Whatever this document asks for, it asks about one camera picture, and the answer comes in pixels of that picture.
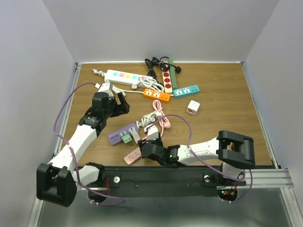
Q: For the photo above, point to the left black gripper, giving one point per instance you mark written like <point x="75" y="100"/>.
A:
<point x="120" y="109"/>

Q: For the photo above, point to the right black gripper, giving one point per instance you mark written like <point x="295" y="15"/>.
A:
<point x="157" y="142"/>

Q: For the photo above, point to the pink power strip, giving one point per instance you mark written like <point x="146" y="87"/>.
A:
<point x="133" y="157"/>

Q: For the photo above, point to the white usb charger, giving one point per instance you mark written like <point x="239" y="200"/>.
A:
<point x="134" y="134"/>

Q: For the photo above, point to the green usb charger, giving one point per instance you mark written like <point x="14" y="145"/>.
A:
<point x="126" y="138"/>

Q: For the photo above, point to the purple power strip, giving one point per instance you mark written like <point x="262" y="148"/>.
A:
<point x="116" y="136"/>

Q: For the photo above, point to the white cube socket adapter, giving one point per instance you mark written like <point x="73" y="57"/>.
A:
<point x="193" y="107"/>

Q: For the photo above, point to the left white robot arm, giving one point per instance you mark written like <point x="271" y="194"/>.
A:
<point x="59" y="180"/>

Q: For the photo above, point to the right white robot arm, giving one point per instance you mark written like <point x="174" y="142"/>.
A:
<point x="236" y="151"/>

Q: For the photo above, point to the white multicolour power strip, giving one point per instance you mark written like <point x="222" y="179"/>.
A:
<point x="125" y="78"/>

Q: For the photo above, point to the orange power strip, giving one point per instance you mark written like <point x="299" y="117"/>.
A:
<point x="156" y="95"/>

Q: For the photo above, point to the beige red power strip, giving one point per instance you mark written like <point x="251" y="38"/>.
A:
<point x="167" y="81"/>

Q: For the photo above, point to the teal power strip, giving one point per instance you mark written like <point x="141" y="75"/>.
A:
<point x="186" y="91"/>

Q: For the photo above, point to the green power strip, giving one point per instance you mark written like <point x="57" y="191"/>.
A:
<point x="172" y="71"/>

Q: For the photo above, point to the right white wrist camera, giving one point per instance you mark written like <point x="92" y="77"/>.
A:
<point x="152" y="133"/>

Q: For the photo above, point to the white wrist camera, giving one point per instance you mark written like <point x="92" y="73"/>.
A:
<point x="106" y="87"/>
<point x="152" y="133"/>

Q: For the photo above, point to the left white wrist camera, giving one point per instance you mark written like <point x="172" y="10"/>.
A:
<point x="106" y="87"/>

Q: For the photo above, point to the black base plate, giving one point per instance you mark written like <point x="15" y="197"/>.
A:
<point x="160" y="181"/>

